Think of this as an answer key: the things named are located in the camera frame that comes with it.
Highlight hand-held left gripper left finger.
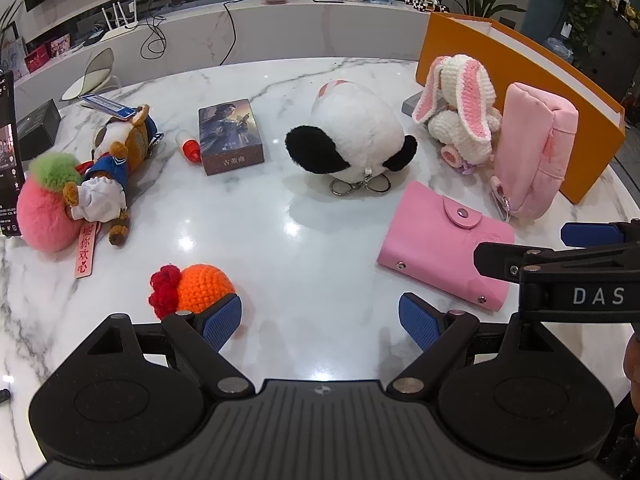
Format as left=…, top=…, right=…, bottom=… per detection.
left=82, top=293, right=256, bottom=402

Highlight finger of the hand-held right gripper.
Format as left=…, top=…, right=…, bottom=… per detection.
left=474, top=242, right=640, bottom=281
left=560, top=221, right=640, bottom=249

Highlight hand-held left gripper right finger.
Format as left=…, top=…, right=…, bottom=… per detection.
left=387, top=293, right=556, bottom=398

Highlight pink snap card wallet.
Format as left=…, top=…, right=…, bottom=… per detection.
left=377, top=181, right=516, bottom=312

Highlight orange storage box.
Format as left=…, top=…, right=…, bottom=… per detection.
left=416, top=12, right=627, bottom=205

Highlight white glue bottle red cap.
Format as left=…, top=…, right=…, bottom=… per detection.
left=176, top=130, right=202, bottom=165

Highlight pink fluffy plush green top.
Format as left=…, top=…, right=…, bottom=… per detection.
left=16, top=154, right=87, bottom=254

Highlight person's right hand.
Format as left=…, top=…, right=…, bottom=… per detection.
left=622, top=331, right=640, bottom=411

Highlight orange and red crochet ball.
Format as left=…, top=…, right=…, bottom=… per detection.
left=147, top=263, right=236, bottom=321

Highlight pink zip pouch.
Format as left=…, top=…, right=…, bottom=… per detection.
left=489, top=82, right=580, bottom=224

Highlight white pink crochet bunny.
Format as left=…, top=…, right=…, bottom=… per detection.
left=412, top=54, right=504, bottom=177

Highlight pink hanging tag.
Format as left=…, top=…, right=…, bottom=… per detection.
left=75, top=222, right=104, bottom=279

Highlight bear doll in blue costume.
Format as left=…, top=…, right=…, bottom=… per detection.
left=62, top=104, right=166, bottom=247

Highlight small grey flat box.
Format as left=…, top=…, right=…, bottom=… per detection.
left=402, top=91, right=426, bottom=117

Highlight blue water jug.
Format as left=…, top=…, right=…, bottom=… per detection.
left=542, top=35, right=576, bottom=64

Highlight dark illustrated card box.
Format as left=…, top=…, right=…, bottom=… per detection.
left=198, top=98, right=265, bottom=176

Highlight dark grey cabinet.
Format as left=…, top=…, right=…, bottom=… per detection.
left=581, top=4, right=640, bottom=112

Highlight blue and white card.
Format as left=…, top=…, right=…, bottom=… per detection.
left=80, top=92, right=137, bottom=122

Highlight black white checkered toy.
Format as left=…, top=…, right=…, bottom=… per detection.
left=402, top=0, right=451, bottom=14

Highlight black product box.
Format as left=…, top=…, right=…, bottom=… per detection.
left=16, top=99, right=62, bottom=147

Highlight white swivel chair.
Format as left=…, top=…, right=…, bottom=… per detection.
left=60, top=47, right=121, bottom=104

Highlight white router with antennas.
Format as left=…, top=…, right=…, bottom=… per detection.
left=97, top=0, right=141, bottom=41

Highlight red photo frames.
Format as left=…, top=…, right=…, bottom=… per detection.
left=24, top=33, right=72, bottom=74

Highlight looped black cable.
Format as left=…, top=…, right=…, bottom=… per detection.
left=139, top=12, right=169, bottom=61

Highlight long black power cable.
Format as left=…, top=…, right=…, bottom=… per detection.
left=222, top=0, right=267, bottom=57

